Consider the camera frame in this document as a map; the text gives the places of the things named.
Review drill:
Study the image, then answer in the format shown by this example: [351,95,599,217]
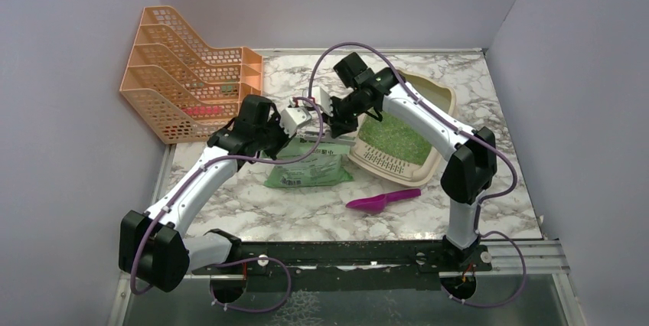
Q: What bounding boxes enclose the purple plastic litter scoop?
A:
[345,188,421,214]

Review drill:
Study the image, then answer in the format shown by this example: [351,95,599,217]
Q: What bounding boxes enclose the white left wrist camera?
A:
[279,106,312,138]

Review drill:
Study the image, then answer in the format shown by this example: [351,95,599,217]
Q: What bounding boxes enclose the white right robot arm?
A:
[328,53,497,270]

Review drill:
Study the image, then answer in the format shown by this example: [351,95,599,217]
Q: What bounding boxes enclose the white bag sealing clip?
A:
[297,131,355,146]

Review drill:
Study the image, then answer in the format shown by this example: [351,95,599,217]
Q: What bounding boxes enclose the orange mesh file rack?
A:
[119,5,264,145]

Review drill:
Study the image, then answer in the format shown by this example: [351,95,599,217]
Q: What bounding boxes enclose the beige plastic litter box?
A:
[348,69,457,187]

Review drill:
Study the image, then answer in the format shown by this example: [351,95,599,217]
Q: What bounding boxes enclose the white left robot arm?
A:
[118,95,311,294]

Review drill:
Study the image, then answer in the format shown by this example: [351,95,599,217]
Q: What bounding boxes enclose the green litter pellets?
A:
[357,112,432,165]

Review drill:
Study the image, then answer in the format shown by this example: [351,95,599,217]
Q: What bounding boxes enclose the green litter bag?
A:
[263,142,354,188]

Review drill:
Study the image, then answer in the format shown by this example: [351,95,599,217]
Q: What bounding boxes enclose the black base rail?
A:
[192,240,492,292]

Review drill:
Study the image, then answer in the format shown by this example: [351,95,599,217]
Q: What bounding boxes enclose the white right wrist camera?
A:
[309,86,334,117]

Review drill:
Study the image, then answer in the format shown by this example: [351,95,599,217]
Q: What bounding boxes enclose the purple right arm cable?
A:
[307,42,528,309]

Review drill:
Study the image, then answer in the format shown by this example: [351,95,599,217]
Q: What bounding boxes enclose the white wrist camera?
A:
[279,106,312,138]
[309,86,334,117]

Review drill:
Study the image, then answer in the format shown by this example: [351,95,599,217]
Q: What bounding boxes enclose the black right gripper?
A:
[319,90,370,137]

